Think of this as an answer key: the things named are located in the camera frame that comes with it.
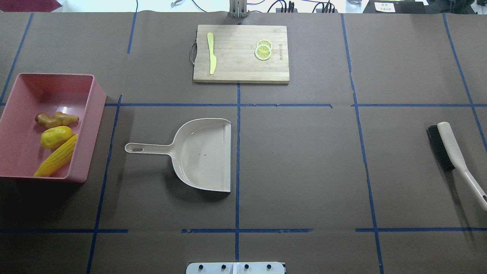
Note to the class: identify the tan toy ginger root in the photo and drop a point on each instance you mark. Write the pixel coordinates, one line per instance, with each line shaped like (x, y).
(57, 119)

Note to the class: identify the aluminium frame post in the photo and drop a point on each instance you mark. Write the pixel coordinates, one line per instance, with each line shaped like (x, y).
(238, 9)

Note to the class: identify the beige hand brush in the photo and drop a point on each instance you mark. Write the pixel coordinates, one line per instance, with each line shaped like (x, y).
(448, 154)

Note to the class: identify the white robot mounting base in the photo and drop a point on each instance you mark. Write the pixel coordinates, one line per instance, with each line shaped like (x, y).
(263, 267)

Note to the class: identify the beige plastic dustpan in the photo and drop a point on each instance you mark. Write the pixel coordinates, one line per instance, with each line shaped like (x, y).
(200, 153)

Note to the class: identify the pink plastic bin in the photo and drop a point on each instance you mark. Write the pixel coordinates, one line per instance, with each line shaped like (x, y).
(33, 93)

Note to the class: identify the yellow toy potato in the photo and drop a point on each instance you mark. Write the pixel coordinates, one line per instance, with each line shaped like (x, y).
(56, 136)

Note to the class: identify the yellow-green plastic knife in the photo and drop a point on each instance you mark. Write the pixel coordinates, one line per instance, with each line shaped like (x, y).
(212, 56)

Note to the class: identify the yellow toy corn cob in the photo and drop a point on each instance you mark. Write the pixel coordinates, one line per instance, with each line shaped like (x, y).
(60, 157)

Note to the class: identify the magenta cloth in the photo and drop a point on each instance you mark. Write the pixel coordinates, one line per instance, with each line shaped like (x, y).
(29, 5)

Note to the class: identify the bamboo cutting board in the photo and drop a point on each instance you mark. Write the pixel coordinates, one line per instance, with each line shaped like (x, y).
(236, 62)

